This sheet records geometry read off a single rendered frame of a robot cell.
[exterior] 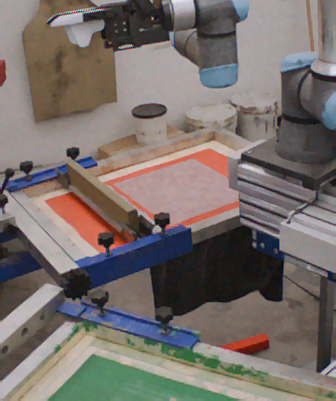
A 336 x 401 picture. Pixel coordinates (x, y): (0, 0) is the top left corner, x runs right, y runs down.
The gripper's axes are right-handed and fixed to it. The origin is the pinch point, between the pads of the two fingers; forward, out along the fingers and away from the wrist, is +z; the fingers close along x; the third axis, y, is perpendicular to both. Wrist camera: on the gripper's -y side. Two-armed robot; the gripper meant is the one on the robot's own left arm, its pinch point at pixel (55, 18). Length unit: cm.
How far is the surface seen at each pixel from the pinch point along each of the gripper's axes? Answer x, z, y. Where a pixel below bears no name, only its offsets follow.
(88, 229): 63, -10, 64
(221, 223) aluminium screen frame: 45, -42, 64
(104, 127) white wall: 290, -65, 92
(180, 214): 60, -36, 65
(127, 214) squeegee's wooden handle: 48, -18, 57
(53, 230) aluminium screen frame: 60, 0, 61
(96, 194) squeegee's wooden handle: 67, -14, 56
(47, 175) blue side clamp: 94, -5, 55
